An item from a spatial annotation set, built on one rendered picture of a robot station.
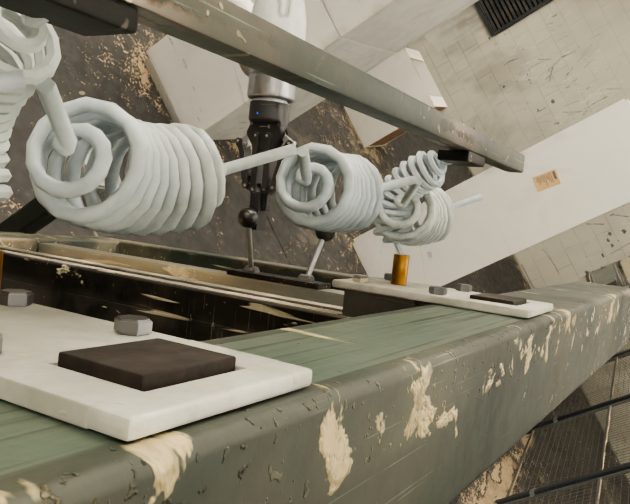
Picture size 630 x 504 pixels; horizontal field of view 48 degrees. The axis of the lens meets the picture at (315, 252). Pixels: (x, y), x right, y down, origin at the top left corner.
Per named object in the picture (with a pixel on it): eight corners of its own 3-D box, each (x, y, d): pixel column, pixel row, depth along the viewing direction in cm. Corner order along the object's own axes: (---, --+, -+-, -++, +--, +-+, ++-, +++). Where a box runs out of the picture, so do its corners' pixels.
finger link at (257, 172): (259, 132, 129) (253, 131, 130) (252, 192, 130) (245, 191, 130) (271, 135, 132) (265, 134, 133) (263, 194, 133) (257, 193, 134)
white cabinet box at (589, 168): (378, 229, 569) (629, 100, 476) (410, 293, 566) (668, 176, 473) (350, 240, 515) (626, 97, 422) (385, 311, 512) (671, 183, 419)
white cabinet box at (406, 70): (354, 92, 666) (419, 51, 633) (381, 146, 663) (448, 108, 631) (335, 90, 626) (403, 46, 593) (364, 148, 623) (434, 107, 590)
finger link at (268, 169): (275, 135, 132) (281, 135, 131) (270, 194, 132) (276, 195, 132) (263, 132, 128) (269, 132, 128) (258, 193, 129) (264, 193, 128)
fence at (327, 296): (55, 260, 162) (56, 243, 162) (445, 332, 115) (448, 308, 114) (36, 260, 158) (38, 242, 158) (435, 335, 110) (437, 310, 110)
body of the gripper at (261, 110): (300, 106, 131) (295, 155, 132) (263, 105, 135) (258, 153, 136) (278, 98, 125) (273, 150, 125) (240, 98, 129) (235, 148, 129)
